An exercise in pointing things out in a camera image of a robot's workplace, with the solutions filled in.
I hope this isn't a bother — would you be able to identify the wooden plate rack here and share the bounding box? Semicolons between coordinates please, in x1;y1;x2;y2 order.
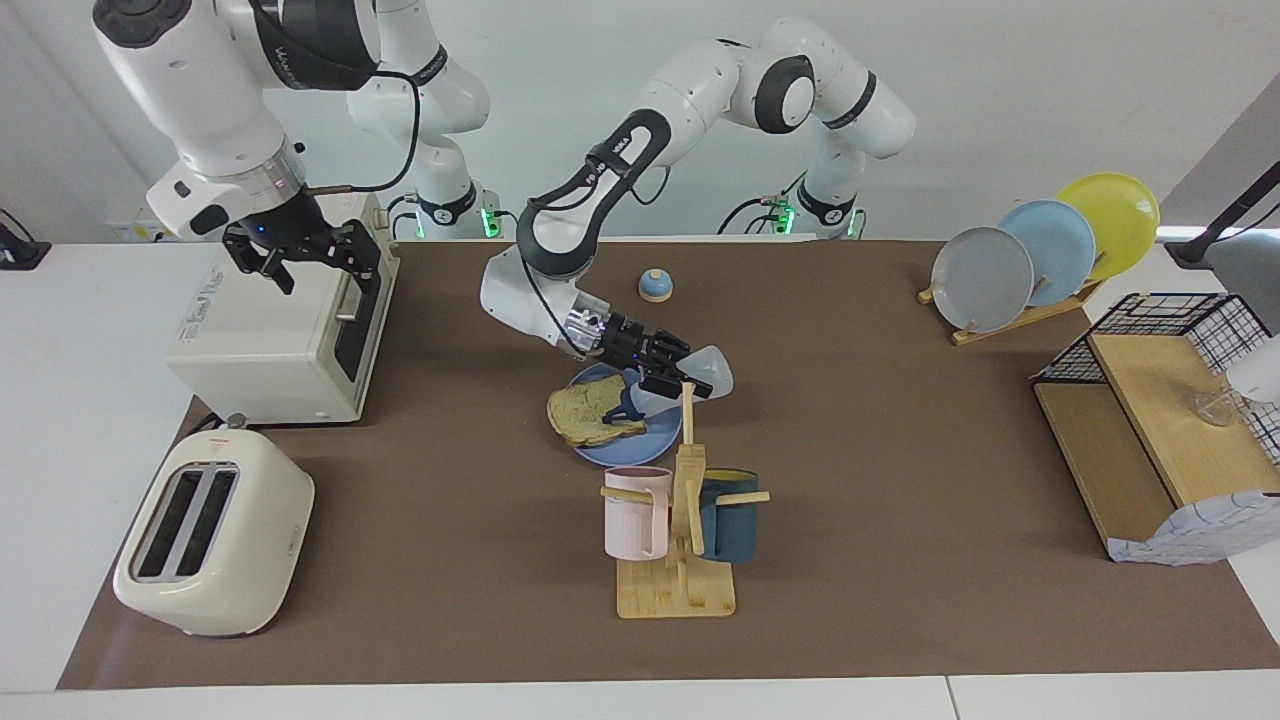
918;275;1106;347

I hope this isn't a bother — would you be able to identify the checked white cloth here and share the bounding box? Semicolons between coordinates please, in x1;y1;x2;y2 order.
1107;489;1280;567

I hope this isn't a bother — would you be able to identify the wooden shelf with wire basket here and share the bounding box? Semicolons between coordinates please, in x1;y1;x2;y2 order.
1031;292;1280;561

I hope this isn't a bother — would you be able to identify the black stand base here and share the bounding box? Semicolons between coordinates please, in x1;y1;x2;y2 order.
0;208;51;271

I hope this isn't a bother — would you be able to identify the blue round plate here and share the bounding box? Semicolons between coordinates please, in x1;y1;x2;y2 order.
568;362;684;468

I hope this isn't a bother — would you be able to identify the black camera stand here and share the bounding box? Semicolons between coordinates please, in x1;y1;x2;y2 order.
1163;160;1280;269

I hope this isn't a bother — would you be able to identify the yellow plate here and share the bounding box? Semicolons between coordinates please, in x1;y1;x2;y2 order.
1055;172;1161;282

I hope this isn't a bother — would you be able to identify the white toaster oven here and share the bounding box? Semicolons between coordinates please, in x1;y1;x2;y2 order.
165;185;401;425

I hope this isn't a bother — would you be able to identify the squeeze bottle with navy cap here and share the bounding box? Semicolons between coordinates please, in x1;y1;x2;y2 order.
605;345;734;423

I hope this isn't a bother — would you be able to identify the dark teal mug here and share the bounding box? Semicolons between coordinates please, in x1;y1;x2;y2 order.
697;469;759;562

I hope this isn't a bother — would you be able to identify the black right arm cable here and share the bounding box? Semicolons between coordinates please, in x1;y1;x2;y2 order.
300;68;422;194

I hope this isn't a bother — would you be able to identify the slice of toast bread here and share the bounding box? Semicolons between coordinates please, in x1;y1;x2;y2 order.
546;378;648;448

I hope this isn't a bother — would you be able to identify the brown table mat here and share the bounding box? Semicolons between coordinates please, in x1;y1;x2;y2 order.
57;238;1280;691

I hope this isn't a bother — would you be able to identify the wooden mug tree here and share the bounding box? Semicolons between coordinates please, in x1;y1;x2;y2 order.
600;381;772;620

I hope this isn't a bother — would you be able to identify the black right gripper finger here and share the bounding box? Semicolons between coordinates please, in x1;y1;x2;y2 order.
222;232;297;295
338;218;384;293

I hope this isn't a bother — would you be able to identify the pink mug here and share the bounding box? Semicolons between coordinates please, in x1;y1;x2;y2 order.
603;466;674;562

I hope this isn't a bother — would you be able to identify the grey plate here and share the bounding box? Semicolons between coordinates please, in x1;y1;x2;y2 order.
931;227;1035;333

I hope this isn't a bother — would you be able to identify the clear glass cup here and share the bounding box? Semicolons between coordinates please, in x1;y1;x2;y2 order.
1190;385;1241;429

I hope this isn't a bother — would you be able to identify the cream two-slot toaster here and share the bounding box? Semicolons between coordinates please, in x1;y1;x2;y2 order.
112;427;316;638

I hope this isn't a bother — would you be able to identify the light blue plate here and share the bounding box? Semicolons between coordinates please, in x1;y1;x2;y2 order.
997;199;1097;307

